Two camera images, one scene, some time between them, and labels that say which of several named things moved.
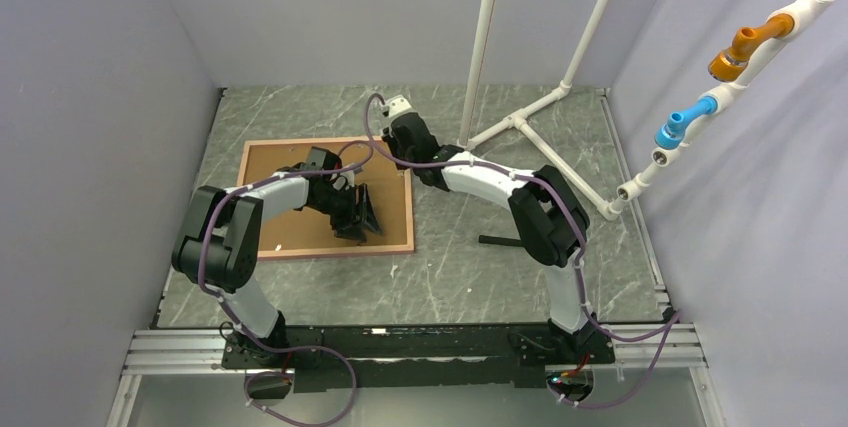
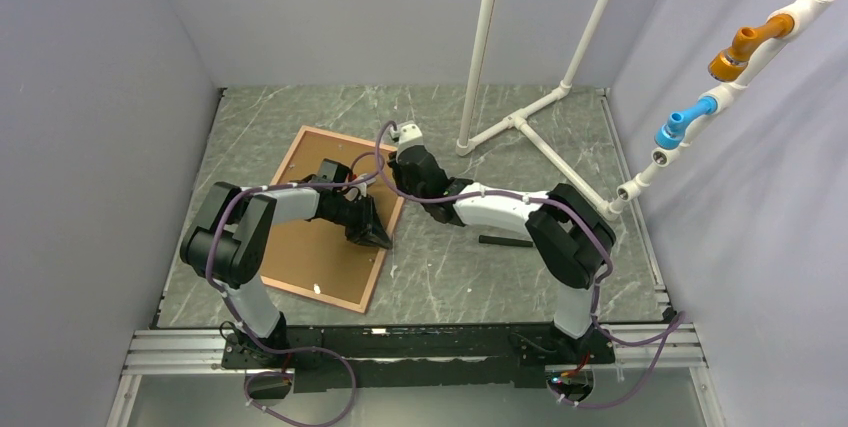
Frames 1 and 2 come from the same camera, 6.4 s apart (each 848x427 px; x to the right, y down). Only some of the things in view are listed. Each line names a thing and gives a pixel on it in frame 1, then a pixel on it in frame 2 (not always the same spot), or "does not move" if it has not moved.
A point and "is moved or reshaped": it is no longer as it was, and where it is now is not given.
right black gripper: (391, 139) to (393, 163)
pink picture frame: (304, 232) is moved or reshaped
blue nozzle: (669, 136) does not move
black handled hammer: (501, 240) does not move
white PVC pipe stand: (787, 21) does not move
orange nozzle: (729, 65) does not move
